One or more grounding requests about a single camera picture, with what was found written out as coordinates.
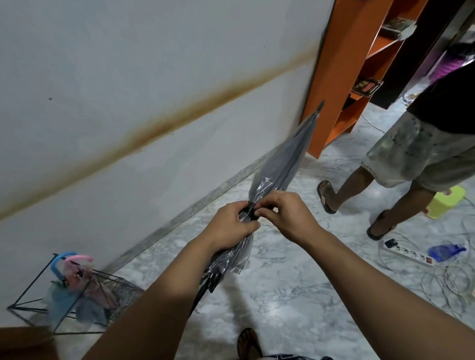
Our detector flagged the dark green cover book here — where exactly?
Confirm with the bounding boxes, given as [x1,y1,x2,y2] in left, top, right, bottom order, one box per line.
[380,16,417,41]

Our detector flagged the person's left hand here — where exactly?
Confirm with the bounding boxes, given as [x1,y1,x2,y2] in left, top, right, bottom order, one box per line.
[200,201,261,254]

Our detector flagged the person's black sandal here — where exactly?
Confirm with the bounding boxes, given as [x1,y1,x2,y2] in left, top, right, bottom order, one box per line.
[237,328,263,360]

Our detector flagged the black wire umbrella stand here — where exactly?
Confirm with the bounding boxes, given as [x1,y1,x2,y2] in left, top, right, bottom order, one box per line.
[6,252,145,335]

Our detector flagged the clear transparent umbrella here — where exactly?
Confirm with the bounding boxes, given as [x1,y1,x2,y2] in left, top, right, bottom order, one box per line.
[188,100,326,316]

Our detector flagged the person's right hand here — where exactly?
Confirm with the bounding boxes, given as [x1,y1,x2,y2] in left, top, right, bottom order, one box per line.
[254,190,324,248]

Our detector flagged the tangled thin white cables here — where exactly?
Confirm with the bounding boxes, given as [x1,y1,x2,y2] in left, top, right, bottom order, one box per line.
[378,196,475,319]

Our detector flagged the pink plastic basket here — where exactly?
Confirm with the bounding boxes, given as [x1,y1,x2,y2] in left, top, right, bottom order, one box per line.
[429,51,467,84]

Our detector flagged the white power strip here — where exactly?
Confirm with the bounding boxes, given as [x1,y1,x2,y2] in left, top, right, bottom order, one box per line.
[382,239,435,267]

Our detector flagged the pink handled transparent umbrella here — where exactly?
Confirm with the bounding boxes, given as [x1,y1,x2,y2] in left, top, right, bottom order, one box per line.
[62,254,119,312]

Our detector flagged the person's right forearm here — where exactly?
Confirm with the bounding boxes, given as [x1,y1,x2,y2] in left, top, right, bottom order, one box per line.
[300,226,475,360]

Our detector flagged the black cabinet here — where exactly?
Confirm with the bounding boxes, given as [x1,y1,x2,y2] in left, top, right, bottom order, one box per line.
[371,0,470,110]

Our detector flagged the orange wooden bookshelf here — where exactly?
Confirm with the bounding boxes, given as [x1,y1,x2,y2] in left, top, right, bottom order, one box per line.
[301,0,429,159]

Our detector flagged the person's black trousers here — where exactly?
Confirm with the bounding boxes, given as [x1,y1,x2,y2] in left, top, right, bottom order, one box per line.
[259,354,334,360]

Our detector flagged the person's left forearm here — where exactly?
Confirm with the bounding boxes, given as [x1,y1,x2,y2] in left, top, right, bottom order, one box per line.
[81,237,220,360]

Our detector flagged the yellow green sheet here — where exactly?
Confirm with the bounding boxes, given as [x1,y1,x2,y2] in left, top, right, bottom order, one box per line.
[425,185,467,220]

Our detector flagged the dark yellow cover book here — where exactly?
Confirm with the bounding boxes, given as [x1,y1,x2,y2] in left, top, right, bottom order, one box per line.
[350,77,383,98]

